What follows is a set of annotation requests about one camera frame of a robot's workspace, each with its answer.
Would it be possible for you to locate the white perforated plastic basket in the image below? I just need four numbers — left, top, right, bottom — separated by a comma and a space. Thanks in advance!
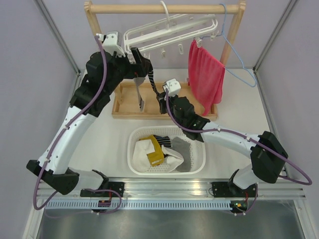
127, 125, 206, 176

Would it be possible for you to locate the aluminium mounting rail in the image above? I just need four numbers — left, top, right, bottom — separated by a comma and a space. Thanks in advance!
34, 177, 307, 200

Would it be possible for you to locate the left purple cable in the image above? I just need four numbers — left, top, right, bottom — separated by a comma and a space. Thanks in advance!
32, 36, 123, 219

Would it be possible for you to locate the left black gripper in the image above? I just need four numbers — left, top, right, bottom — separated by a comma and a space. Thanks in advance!
104, 47, 151, 95

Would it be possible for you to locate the yellow bear sock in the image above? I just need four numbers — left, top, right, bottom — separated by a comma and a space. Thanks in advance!
140, 135, 164, 167

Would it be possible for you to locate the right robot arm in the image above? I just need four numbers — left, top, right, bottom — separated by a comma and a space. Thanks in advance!
157, 93, 288, 196

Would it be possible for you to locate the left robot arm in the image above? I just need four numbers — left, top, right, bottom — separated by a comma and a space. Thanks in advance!
26, 47, 153, 195

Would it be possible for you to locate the white sock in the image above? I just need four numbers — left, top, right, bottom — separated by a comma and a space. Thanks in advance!
161, 145, 184, 173
132, 139, 155, 173

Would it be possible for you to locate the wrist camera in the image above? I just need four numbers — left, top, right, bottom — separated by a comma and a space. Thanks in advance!
95, 31, 125, 57
162, 78, 181, 97

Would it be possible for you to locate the white slotted cable duct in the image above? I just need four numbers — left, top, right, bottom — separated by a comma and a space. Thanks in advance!
46, 199, 232, 210

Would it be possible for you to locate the blue wire hanger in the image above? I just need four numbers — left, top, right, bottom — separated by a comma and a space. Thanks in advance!
214, 0, 257, 87

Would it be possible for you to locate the pink towel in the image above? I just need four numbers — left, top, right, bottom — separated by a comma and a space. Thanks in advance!
188, 40, 225, 116

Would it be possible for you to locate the wooden clothes rack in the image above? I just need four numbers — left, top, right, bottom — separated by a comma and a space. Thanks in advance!
83, 0, 247, 120

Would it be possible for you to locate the black white-striped sock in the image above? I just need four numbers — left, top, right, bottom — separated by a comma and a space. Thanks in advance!
154, 135, 171, 148
148, 64, 161, 100

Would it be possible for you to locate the left aluminium frame post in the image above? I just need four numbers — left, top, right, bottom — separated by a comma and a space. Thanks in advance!
33, 0, 81, 76

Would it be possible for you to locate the white plastic clip hanger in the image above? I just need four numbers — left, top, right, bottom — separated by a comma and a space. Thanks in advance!
123, 1, 218, 59

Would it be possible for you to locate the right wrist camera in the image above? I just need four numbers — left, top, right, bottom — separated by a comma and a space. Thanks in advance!
162, 78, 181, 97

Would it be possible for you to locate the aluminium frame post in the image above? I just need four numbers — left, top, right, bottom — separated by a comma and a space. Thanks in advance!
33, 0, 81, 76
253, 0, 299, 73

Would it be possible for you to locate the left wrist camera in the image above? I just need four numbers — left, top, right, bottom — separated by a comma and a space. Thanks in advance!
95, 31, 125, 57

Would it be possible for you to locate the right aluminium frame post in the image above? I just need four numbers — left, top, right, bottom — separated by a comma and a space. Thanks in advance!
253, 0, 299, 73

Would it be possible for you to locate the grey striped-cuff sock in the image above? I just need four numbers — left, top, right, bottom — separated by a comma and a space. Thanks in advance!
171, 137, 191, 172
134, 77, 145, 112

